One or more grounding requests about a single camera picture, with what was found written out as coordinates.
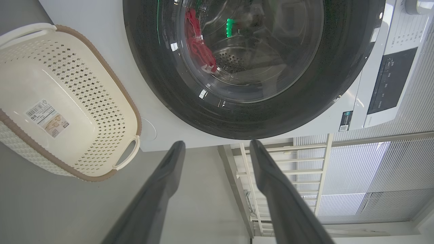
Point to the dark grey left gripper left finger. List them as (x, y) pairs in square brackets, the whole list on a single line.
[(152, 203)]

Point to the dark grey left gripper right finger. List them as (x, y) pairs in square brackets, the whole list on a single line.
[(284, 203)]

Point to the black round glass washer door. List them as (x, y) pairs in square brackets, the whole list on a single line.
[(162, 84)]

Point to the red garment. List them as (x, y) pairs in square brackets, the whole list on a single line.
[(200, 51)]

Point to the cream perforated laundry basket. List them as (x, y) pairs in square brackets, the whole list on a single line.
[(51, 84)]

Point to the white front-load washing machine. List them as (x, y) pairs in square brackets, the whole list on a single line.
[(112, 40)]

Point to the round white filter cover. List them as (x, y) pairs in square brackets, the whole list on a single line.
[(149, 128)]

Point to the white slatted blind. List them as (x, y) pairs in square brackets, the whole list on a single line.
[(373, 176)]

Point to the small dark QR sticker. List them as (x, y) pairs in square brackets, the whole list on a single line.
[(346, 121)]

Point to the white barcode sticker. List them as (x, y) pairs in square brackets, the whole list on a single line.
[(47, 118)]

